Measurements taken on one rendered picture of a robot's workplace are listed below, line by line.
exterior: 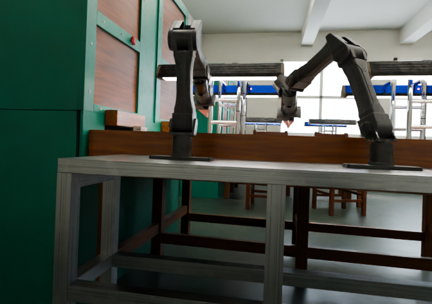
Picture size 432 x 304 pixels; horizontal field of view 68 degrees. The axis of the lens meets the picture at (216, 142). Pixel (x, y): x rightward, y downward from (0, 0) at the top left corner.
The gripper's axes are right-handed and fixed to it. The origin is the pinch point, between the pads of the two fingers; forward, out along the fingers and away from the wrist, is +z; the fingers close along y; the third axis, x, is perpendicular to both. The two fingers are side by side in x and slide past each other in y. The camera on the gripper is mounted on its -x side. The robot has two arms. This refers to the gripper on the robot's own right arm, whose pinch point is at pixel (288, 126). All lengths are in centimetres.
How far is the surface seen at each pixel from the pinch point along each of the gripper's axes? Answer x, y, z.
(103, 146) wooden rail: 28, 74, -15
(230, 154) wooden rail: 28.8, 21.2, -13.7
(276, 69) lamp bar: -20.0, 6.1, -16.2
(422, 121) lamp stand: -33, -71, 28
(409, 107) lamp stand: -21, -56, 7
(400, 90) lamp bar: -57, -64, 27
